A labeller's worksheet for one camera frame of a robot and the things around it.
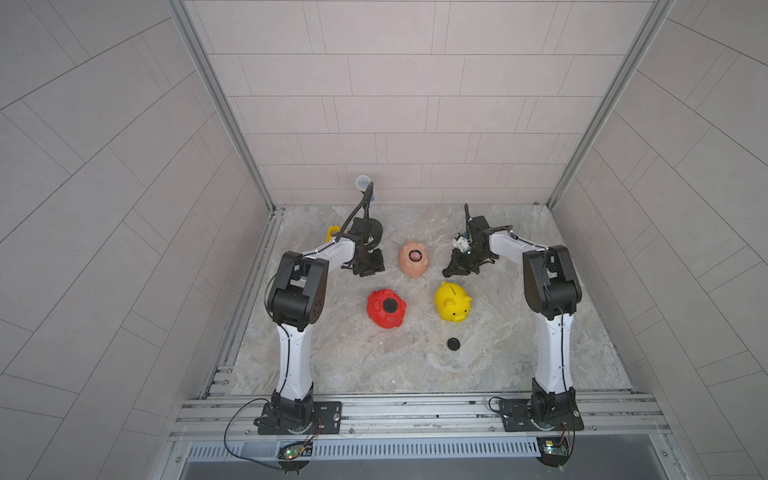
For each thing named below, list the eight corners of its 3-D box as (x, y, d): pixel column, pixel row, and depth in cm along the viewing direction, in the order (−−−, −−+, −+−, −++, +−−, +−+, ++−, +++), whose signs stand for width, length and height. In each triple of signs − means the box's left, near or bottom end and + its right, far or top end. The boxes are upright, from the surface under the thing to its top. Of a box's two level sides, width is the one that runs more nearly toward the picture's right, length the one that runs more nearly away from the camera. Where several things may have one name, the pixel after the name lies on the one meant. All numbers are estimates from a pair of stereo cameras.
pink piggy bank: (405, 282, 97) (406, 266, 90) (398, 261, 103) (398, 244, 95) (429, 276, 99) (432, 260, 92) (420, 255, 104) (422, 239, 97)
